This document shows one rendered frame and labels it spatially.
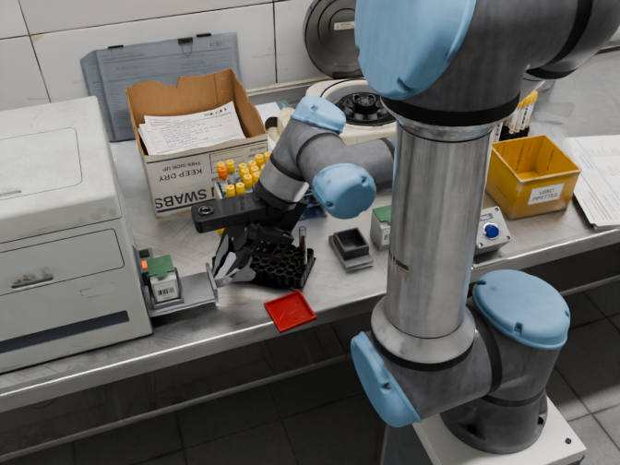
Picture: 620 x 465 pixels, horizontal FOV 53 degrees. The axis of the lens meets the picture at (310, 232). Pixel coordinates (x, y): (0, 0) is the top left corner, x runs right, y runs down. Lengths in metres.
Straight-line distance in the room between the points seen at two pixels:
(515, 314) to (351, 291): 0.41
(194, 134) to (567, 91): 0.97
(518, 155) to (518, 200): 0.15
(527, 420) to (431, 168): 0.45
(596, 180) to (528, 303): 0.70
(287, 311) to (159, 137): 0.53
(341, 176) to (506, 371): 0.31
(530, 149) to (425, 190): 0.85
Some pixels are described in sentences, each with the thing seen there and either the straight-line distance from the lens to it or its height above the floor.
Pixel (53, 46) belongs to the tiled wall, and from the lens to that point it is 1.46.
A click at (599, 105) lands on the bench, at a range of 1.75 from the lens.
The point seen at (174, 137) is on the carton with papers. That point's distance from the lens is 1.39.
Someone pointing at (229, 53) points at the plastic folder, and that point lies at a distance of 1.48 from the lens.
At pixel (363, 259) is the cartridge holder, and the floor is 0.89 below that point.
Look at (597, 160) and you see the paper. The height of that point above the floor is 0.89.
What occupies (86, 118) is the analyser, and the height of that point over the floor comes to 1.18.
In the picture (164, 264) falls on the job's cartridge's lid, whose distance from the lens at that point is 1.02.
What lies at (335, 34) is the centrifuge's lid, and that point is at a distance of 1.52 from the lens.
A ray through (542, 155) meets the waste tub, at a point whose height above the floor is 0.93.
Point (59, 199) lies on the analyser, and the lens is 0.87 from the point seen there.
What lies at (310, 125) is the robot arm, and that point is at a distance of 0.89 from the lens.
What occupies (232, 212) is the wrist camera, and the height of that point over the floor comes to 1.07.
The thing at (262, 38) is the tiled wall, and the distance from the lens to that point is 1.51.
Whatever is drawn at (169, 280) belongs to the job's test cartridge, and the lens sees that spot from 1.01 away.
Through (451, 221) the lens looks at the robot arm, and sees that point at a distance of 0.58.
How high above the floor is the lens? 1.68
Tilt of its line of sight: 42 degrees down
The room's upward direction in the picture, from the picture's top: straight up
